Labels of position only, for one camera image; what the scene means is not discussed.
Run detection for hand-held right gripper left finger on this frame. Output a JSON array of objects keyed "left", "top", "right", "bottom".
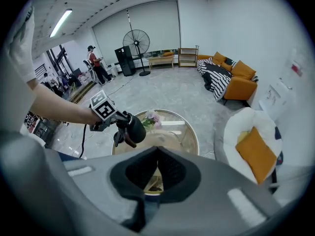
[{"left": 2, "top": 131, "right": 158, "bottom": 236}]

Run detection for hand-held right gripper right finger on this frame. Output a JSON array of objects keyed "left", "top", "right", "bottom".
[{"left": 147, "top": 146, "right": 291, "bottom": 236}]

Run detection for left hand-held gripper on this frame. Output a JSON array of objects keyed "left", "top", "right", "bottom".
[{"left": 90, "top": 89, "right": 133, "bottom": 148}]

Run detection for black teapot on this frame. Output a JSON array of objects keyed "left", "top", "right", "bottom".
[{"left": 122, "top": 112, "right": 148, "bottom": 149}]

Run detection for person's left forearm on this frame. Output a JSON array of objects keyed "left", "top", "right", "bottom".
[{"left": 26, "top": 79, "right": 102, "bottom": 126}]

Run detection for pink flower bunch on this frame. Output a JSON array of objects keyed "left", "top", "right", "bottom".
[{"left": 141, "top": 109, "right": 163, "bottom": 131}]

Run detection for round glass side table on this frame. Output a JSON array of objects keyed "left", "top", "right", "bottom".
[{"left": 112, "top": 109, "right": 199, "bottom": 196}]

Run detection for small white bin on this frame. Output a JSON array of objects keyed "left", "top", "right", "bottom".
[{"left": 108, "top": 62, "right": 119, "bottom": 77}]

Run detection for orange square cushion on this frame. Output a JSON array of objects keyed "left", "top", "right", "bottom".
[{"left": 235, "top": 126, "right": 278, "bottom": 185}]

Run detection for black tall box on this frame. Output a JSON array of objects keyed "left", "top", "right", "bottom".
[{"left": 114, "top": 45, "right": 137, "bottom": 77}]

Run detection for yellow cushion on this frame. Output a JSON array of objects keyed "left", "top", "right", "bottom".
[{"left": 237, "top": 130, "right": 252, "bottom": 144}]

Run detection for wooden bench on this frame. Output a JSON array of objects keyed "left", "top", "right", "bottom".
[{"left": 147, "top": 54, "right": 176, "bottom": 71}]

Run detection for white bean bag chair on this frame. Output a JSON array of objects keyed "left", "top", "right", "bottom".
[{"left": 214, "top": 107, "right": 284, "bottom": 182}]

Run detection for wooden open shelf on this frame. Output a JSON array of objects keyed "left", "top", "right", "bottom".
[{"left": 178, "top": 45, "right": 200, "bottom": 68}]

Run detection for black white striped blanket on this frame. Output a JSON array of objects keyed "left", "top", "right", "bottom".
[{"left": 196, "top": 58, "right": 233, "bottom": 101}]

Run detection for orange sofa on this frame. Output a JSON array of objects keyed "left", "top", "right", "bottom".
[{"left": 196, "top": 52, "right": 258, "bottom": 102}]

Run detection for person's white shirt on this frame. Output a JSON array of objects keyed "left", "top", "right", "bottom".
[{"left": 0, "top": 6, "right": 38, "bottom": 133}]

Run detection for white printed box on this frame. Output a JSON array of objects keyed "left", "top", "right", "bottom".
[{"left": 258, "top": 82, "right": 294, "bottom": 118}]

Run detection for long ceiling light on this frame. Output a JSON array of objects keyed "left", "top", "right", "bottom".
[{"left": 49, "top": 8, "right": 73, "bottom": 38}]

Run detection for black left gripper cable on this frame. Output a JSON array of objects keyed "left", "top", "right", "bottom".
[{"left": 78, "top": 124, "right": 89, "bottom": 159}]

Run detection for black pedestal fan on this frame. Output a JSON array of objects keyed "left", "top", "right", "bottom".
[{"left": 122, "top": 29, "right": 152, "bottom": 77}]

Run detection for red wall label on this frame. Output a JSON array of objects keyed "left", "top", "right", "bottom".
[{"left": 291, "top": 60, "right": 304, "bottom": 78}]

